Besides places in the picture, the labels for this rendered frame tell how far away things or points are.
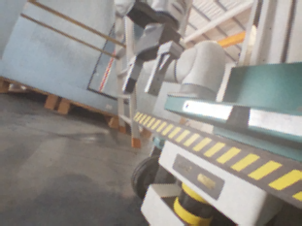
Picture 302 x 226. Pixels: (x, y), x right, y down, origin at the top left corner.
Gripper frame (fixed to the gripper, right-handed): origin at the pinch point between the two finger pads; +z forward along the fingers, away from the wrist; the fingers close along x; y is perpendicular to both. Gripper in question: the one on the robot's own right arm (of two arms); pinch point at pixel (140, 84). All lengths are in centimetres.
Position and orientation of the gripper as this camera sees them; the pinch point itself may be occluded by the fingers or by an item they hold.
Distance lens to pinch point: 34.5
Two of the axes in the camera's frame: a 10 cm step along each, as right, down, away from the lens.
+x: -5.3, -1.6, 8.3
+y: 7.8, 2.9, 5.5
